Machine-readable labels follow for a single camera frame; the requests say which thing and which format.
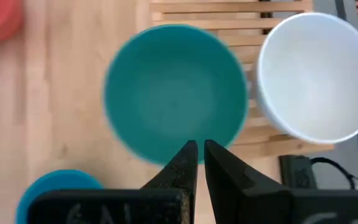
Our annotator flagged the white bowl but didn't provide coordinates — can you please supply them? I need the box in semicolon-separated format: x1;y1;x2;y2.
255;12;358;144

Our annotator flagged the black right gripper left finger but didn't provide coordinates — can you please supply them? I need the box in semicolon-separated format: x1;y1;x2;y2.
26;140;198;224

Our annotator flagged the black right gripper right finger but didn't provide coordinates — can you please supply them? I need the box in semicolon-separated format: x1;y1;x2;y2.
204;139;358;224

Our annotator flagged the dark teal green bowl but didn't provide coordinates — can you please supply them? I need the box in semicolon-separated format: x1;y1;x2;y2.
104;24;250;166

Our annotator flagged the wooden slatted shelf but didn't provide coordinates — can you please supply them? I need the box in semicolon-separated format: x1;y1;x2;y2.
149;0;335;158

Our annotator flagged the cyan blue bowl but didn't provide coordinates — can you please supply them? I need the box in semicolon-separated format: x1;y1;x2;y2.
16;169;105;224

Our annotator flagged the thin black cable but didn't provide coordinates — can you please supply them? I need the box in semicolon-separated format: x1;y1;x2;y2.
310;157;358;185

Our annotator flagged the small black box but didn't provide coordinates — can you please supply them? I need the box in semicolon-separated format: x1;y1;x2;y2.
279;154;318;190

